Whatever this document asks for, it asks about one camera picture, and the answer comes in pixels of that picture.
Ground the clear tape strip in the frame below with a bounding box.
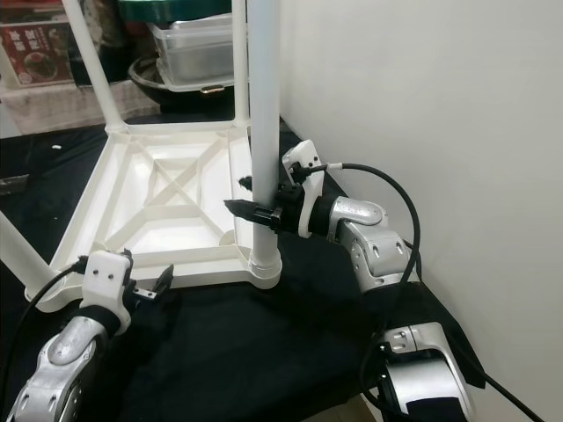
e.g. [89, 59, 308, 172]
[0, 174, 33, 193]

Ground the black tablecloth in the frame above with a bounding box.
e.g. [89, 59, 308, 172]
[0, 110, 490, 422]

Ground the black plastic bag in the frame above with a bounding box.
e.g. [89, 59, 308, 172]
[70, 0, 134, 81]

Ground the black wok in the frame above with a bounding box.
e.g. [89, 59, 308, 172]
[128, 57, 235, 112]

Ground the clear plastic storage box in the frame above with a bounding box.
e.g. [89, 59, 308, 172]
[148, 13, 252, 90]

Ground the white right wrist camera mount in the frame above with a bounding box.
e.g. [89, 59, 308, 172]
[281, 139, 327, 237]

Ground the red printed cardboard box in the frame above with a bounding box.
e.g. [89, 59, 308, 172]
[0, 22, 77, 88]

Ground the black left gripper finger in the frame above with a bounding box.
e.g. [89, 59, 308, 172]
[131, 263, 176, 302]

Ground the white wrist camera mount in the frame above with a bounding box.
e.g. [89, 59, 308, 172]
[82, 251, 138, 331]
[281, 139, 327, 237]

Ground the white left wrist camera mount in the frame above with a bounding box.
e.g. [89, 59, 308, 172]
[82, 251, 138, 331]

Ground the green pot lid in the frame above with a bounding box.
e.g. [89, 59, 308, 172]
[119, 0, 235, 24]

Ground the beige cloth covered bench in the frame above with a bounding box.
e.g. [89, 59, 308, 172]
[0, 81, 143, 138]

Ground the orange box lid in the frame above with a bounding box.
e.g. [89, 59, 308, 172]
[0, 0, 68, 11]

